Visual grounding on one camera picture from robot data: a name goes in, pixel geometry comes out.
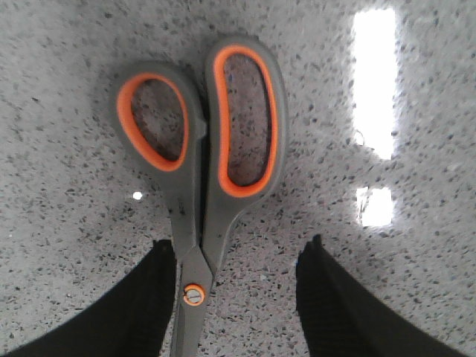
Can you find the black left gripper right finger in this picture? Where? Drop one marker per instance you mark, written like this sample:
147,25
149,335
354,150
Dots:
340,317

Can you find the grey orange scissors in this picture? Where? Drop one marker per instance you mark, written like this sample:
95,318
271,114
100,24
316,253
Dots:
203,201

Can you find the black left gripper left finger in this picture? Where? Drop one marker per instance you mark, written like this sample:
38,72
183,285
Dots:
131,319

